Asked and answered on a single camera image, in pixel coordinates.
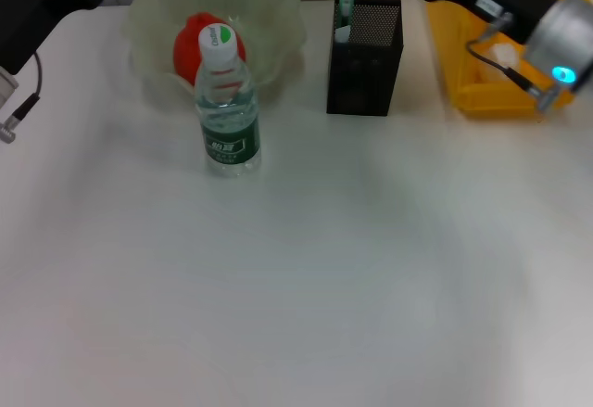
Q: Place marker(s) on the translucent green fruit bowl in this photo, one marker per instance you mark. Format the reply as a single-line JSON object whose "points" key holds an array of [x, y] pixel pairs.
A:
{"points": [[273, 31]]}

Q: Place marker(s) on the yellow plastic bin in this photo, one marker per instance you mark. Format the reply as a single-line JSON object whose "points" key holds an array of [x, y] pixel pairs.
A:
{"points": [[491, 96]]}

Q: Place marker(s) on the clear water bottle green label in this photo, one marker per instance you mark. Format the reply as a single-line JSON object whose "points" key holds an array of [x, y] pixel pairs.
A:
{"points": [[229, 133]]}

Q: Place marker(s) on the red-orange fruit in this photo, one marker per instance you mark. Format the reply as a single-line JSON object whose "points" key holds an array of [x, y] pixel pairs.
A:
{"points": [[185, 54]]}

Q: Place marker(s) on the black mesh pen holder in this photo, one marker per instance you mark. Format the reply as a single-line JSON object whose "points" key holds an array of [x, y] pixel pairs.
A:
{"points": [[363, 78]]}

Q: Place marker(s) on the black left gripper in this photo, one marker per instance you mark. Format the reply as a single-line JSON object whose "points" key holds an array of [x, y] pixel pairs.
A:
{"points": [[37, 8]]}

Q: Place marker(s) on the white paper ball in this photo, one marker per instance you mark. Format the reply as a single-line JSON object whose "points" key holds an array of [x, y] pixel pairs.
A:
{"points": [[502, 57]]}

